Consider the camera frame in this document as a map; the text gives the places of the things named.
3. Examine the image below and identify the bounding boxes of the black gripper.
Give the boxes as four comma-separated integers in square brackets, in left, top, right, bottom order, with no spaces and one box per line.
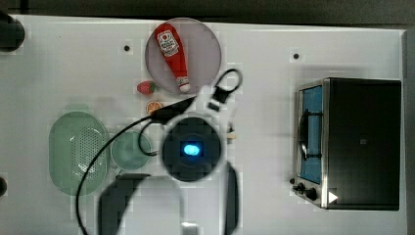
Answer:
[228,122,235,133]

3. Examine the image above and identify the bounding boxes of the yellow banana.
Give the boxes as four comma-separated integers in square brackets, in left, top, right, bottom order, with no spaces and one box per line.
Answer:
[227,132,236,142]

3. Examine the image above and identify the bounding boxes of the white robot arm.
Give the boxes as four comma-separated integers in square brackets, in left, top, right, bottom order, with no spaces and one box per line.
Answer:
[97,86,240,235]

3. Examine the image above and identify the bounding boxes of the green mug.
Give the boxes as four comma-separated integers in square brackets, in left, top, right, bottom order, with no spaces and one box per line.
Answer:
[111,131,152,175]

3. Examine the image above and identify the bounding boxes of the orange slice toy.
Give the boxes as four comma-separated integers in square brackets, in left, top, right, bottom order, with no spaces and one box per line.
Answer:
[146,101,163,115]

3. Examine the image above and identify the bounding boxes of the grey round plate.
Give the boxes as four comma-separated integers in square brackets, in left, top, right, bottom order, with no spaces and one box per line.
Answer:
[145,18,221,95]

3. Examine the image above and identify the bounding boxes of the red toy strawberry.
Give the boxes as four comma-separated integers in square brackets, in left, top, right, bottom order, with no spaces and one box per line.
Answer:
[137,80,156,95]

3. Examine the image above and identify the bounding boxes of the red ketchup bottle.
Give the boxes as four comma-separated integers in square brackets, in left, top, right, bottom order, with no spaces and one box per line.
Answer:
[155,23,191,93]

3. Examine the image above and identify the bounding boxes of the silver black toaster oven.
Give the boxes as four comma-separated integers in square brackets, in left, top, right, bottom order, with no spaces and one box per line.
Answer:
[290,77,401,211]

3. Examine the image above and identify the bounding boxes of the green perforated colander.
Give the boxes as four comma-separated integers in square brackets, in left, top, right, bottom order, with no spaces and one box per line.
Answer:
[49,111,110,196]

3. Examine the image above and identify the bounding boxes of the black knob left edge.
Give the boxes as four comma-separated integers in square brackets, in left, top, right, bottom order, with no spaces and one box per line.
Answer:
[0,177,8,197]

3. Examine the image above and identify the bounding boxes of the black round object top left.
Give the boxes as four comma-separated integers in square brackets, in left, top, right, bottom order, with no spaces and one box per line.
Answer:
[0,12,25,52]

